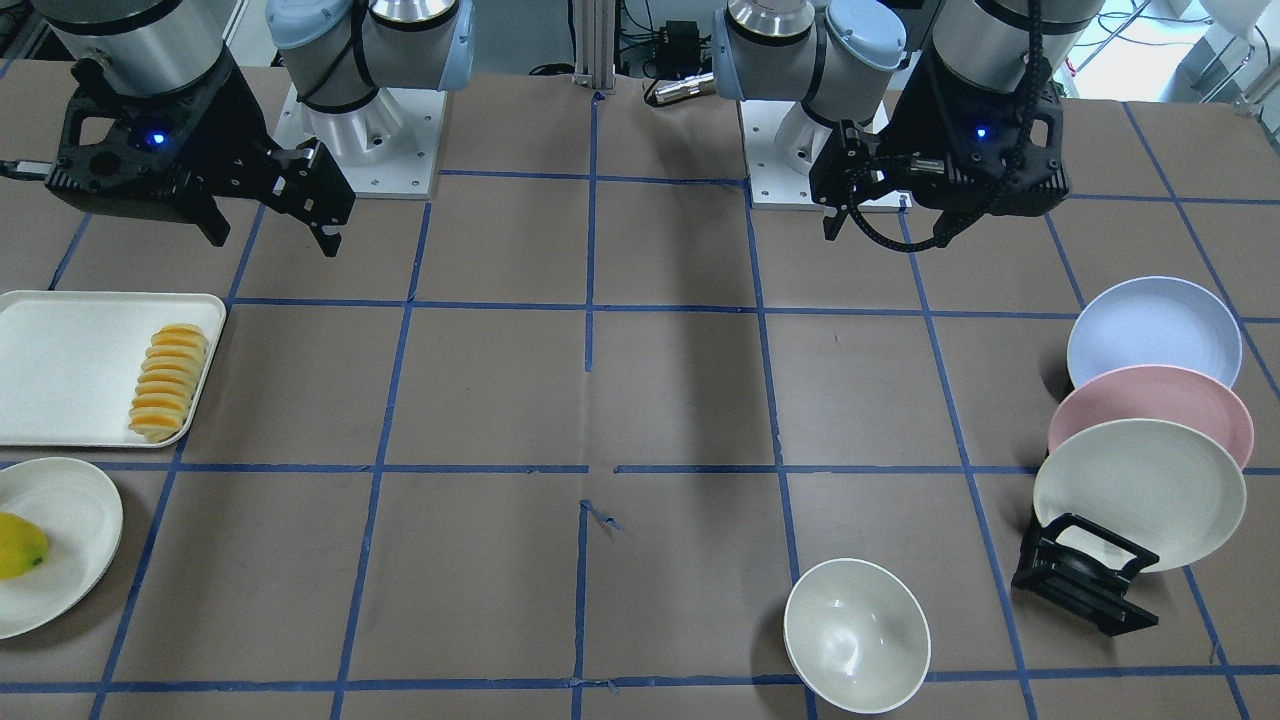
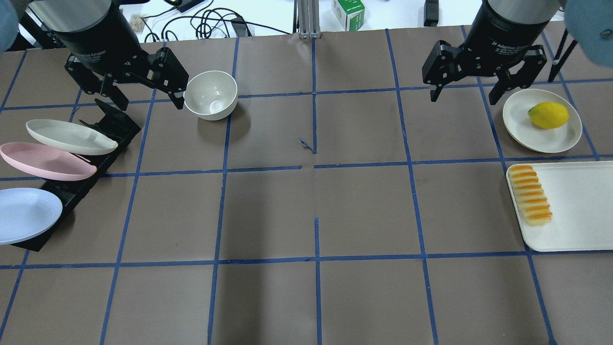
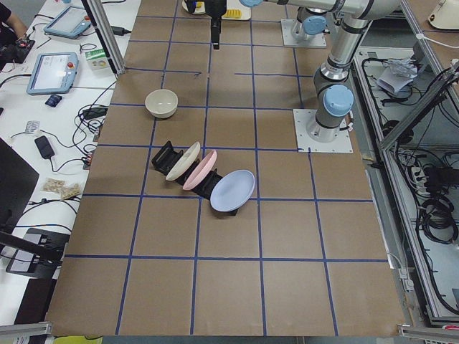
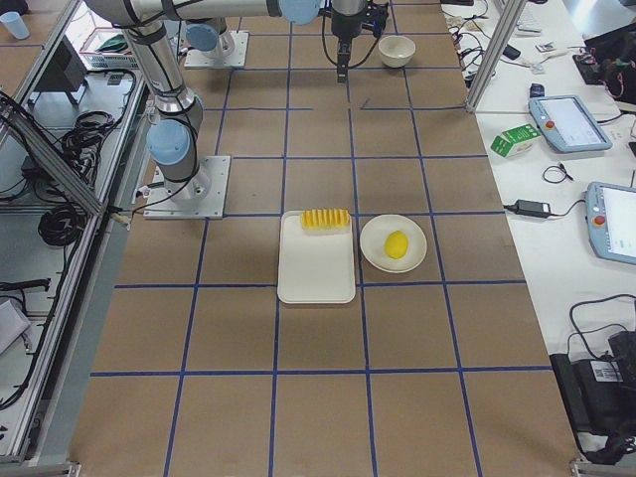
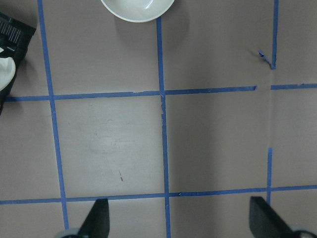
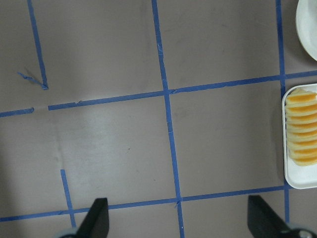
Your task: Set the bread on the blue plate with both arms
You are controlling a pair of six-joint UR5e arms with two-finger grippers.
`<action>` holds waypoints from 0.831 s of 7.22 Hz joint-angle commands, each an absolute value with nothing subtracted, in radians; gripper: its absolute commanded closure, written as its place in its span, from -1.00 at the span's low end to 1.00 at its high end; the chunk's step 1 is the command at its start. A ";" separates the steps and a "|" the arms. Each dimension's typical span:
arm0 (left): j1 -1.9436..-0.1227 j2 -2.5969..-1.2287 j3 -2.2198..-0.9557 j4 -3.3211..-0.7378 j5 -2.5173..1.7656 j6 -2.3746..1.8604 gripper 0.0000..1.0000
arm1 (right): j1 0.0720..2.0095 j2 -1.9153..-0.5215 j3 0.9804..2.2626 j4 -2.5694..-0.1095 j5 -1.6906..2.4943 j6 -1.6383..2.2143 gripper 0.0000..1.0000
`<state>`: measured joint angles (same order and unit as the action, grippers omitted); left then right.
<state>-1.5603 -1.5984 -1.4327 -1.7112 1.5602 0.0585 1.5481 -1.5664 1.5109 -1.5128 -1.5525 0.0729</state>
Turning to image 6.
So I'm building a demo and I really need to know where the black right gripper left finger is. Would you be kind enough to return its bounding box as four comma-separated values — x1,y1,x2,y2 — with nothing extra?
76,198,109,238

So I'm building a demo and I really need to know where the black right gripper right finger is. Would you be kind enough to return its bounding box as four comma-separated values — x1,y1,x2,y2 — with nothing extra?
248,195,292,238

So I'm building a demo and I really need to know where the yellow sliced bread loaf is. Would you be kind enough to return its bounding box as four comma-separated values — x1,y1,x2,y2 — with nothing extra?
285,88,317,166

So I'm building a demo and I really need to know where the white round plate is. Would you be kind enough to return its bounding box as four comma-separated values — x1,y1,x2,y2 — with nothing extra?
296,0,317,60

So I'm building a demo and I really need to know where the white rectangular tray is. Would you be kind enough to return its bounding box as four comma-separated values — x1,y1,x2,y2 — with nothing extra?
282,84,317,189

